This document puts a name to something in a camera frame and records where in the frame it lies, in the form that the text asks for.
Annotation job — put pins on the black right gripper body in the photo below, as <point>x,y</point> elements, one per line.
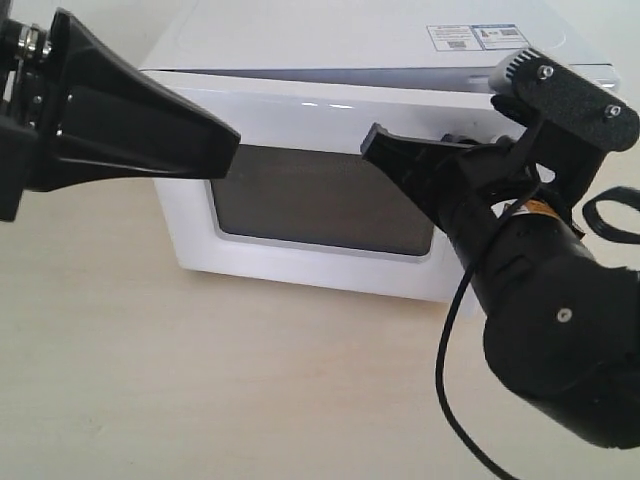
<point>515,232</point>

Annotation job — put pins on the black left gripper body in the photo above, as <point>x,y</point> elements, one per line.
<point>31,62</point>

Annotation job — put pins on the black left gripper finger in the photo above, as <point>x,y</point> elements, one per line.
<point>107,120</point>

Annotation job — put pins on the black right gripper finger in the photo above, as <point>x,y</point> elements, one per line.
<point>411,163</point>

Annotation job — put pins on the white microwave door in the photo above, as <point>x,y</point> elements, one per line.
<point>299,205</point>

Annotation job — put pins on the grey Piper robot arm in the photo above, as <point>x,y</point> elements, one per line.
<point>562,330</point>

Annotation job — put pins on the white Midea microwave body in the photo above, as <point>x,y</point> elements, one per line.
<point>369,43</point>

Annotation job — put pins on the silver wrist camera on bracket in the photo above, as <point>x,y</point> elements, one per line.
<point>571,123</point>

